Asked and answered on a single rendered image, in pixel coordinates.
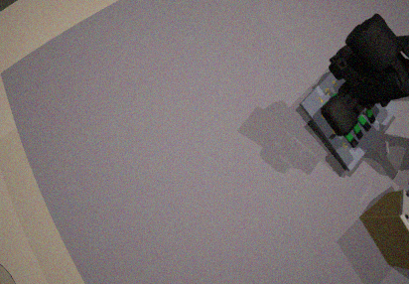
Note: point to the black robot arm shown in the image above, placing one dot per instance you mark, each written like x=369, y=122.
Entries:
x=373, y=46

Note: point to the light grey switch panel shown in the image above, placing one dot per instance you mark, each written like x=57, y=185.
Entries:
x=371, y=122

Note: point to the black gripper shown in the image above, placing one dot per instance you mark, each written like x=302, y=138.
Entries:
x=342, y=109

